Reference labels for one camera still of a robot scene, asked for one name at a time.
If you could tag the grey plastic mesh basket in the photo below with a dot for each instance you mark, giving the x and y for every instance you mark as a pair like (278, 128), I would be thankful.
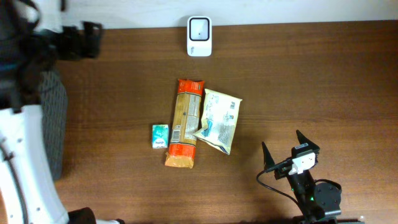
(54, 102)

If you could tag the white barcode scanner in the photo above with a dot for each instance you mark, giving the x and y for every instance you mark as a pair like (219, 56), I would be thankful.
(199, 36)

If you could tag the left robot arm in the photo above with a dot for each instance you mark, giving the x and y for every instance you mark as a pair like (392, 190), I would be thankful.
(33, 38)

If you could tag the cream snack bag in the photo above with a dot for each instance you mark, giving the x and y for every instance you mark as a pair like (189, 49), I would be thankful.
(219, 120)

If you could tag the orange spaghetti packet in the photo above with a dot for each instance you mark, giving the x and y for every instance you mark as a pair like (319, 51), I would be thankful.
(183, 143)

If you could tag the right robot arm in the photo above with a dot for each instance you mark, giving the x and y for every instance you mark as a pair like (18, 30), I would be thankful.
(318, 200)

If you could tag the teal tissue pack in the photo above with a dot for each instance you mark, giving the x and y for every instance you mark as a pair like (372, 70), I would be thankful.
(160, 136)

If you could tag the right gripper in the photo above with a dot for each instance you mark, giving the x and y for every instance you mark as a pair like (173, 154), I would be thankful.
(285, 171)

